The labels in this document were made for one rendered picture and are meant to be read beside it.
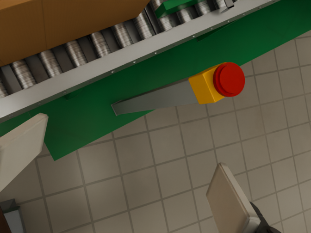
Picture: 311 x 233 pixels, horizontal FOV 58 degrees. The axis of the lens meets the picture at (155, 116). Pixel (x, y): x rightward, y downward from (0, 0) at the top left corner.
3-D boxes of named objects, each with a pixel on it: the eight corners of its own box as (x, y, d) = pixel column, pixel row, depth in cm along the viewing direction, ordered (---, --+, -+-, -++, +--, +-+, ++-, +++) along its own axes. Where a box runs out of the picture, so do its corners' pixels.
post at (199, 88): (121, 99, 154) (227, 61, 60) (127, 110, 155) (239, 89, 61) (110, 104, 152) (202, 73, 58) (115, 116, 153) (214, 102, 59)
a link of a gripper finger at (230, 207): (248, 217, 14) (262, 220, 14) (218, 161, 21) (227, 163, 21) (228, 263, 15) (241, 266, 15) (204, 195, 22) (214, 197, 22)
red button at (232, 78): (227, 60, 60) (238, 56, 57) (239, 89, 61) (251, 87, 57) (201, 73, 58) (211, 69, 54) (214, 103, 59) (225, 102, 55)
